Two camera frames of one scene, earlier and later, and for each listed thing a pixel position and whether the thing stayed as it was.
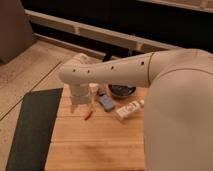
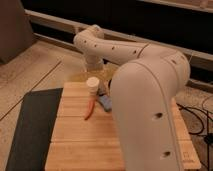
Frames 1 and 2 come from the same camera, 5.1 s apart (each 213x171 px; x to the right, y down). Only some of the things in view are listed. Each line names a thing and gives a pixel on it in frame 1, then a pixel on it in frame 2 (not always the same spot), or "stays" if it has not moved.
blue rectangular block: x=106 y=102 stays
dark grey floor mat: x=34 y=130 stays
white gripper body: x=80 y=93 → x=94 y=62
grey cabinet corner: x=15 y=31 stays
